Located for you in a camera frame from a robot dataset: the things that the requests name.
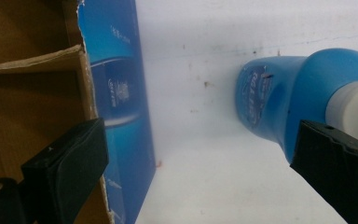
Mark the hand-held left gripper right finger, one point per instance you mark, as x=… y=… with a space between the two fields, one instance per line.
x=338 y=165

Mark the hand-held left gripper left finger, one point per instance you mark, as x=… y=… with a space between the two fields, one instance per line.
x=65 y=168

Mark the blue printed cardboard box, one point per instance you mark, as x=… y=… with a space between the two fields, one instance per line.
x=43 y=93

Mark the blue bottle with white cap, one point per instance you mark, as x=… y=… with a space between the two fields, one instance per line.
x=292 y=93

